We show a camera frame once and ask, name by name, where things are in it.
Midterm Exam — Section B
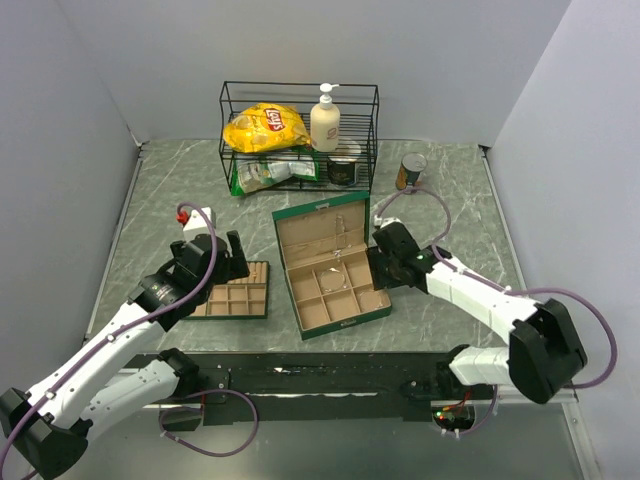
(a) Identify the green jewelry tray insert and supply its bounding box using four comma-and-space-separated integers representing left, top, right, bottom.
188, 261, 270, 321

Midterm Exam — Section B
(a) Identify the thin chain necklace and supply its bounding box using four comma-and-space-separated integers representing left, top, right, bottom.
330, 213, 351, 261

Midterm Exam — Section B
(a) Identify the silver bangle bracelet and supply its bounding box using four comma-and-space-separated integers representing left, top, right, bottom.
319, 267, 350, 292

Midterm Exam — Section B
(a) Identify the green jewelry box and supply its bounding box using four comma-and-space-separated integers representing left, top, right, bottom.
272, 191, 392, 340

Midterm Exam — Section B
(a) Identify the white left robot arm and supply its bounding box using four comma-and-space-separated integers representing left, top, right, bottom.
1, 202, 249, 479

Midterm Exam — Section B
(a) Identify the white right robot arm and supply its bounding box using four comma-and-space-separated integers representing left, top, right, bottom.
366, 219, 587, 404

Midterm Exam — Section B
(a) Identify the green snack bag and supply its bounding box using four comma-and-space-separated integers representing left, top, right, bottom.
231, 160, 292, 196

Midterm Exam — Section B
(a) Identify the yellow food can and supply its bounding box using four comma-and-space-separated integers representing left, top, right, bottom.
395, 152, 428, 191

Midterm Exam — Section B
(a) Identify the small green snack packet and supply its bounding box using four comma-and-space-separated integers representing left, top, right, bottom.
288, 146, 318, 182

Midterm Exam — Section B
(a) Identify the dark tin can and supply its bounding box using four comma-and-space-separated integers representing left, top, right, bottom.
327, 156, 357, 187

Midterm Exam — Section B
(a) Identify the yellow chips bag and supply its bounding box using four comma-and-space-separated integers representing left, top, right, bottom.
223, 103, 311, 154

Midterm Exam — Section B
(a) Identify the white bowl in rack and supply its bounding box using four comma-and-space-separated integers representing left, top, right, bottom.
329, 138, 362, 162

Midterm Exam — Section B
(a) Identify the cream lotion pump bottle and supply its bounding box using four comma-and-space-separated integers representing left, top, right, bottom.
310, 83, 340, 153

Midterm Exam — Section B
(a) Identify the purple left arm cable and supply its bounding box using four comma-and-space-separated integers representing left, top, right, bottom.
0, 201, 220, 480

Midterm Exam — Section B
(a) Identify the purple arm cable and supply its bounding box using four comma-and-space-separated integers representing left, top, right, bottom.
374, 187, 619, 391
0, 201, 220, 480

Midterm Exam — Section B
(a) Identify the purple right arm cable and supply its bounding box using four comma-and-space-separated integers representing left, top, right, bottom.
374, 187, 619, 391

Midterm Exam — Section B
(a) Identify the black wire rack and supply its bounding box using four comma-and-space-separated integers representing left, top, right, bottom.
218, 80, 380, 197

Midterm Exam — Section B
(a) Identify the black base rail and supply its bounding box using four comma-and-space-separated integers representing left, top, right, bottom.
190, 352, 493, 426

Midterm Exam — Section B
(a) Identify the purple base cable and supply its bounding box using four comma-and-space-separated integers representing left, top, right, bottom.
158, 389, 260, 457

